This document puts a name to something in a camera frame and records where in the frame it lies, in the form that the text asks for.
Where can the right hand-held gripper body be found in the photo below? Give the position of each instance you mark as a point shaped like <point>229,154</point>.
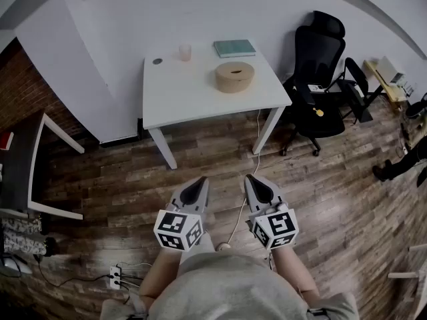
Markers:
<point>277,227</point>

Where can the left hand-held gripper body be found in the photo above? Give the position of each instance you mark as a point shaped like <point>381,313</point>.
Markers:
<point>177,227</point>

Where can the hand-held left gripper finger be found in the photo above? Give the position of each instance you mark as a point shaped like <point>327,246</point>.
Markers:
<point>179,192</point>
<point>206,195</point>

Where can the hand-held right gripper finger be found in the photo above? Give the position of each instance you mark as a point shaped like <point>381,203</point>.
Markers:
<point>275,194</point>
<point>250,198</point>

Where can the round wooden box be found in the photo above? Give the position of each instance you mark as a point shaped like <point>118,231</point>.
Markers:
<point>233,86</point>

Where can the wooden box lid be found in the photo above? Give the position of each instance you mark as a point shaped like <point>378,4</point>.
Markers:
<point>230,69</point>

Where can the person's right forearm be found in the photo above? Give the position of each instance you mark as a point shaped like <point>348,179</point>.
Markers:
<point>293,268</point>

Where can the person's left forearm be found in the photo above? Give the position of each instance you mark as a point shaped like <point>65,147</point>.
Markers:
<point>160,272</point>

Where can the white box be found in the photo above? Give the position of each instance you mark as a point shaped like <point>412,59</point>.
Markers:
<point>388,68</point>

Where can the red box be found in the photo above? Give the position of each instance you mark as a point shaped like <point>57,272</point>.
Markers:
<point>6,141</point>

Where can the white table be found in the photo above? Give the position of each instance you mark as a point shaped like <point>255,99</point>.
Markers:
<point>165,148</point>

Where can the person's beige shoe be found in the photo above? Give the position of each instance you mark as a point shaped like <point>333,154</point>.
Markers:
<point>223,246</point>

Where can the person's grey shirt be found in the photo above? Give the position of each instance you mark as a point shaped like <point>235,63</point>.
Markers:
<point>233,288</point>

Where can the white power strip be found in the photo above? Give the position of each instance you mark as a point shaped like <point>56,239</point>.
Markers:
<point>115,277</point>

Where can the yellow charm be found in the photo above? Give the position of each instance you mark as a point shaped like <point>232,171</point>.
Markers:
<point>318,112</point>

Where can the white phone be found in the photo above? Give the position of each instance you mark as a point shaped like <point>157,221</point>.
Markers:
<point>315,88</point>

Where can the black office chair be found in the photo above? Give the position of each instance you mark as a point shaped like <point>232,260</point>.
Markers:
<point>317,65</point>

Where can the pink translucent cup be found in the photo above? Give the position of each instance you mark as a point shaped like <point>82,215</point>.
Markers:
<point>185,53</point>

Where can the green book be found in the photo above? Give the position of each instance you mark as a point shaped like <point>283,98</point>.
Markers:
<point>233,47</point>

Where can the light wooden bench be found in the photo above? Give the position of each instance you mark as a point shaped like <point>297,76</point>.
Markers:
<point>395,93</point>

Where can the black round stool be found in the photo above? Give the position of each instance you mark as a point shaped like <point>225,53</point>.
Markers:
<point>415,108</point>

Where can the white wooden frame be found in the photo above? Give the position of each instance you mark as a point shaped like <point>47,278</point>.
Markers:
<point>403,274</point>

